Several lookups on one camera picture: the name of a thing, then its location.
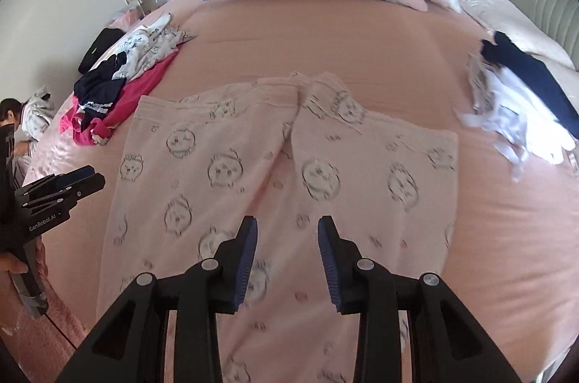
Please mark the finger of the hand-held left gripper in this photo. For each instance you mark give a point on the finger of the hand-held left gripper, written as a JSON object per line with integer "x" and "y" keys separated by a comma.
{"x": 86, "y": 186}
{"x": 77, "y": 177}

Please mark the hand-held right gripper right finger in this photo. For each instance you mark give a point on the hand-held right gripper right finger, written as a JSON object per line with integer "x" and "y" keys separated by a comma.
{"x": 329, "y": 261}

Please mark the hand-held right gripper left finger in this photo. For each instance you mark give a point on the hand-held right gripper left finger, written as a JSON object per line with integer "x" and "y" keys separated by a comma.
{"x": 246, "y": 261}

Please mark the pink printed pajama pants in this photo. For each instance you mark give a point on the pink printed pajama pants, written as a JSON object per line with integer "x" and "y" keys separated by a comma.
{"x": 271, "y": 166}

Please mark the person's left hand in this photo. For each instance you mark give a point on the person's left hand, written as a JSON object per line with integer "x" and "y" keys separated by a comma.
{"x": 11, "y": 264}

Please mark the navy striped-trim garment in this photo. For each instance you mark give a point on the navy striped-trim garment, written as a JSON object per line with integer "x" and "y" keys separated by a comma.
{"x": 97, "y": 91}

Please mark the magenta garment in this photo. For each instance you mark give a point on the magenta garment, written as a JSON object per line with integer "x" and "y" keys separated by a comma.
{"x": 131, "y": 98}

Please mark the black bag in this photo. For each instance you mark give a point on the black bag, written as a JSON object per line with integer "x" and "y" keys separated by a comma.
{"x": 97, "y": 48}

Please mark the white printed pajama top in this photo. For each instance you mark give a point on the white printed pajama top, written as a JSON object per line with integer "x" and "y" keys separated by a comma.
{"x": 149, "y": 43}

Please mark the pink bed sheet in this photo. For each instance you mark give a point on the pink bed sheet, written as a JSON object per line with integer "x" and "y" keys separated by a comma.
{"x": 384, "y": 48}

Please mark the white folded garment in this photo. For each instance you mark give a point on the white folded garment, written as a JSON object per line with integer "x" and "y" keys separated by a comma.
{"x": 506, "y": 120}

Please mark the pale pink pillow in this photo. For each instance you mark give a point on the pale pink pillow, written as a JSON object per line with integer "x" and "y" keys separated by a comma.
{"x": 511, "y": 21}

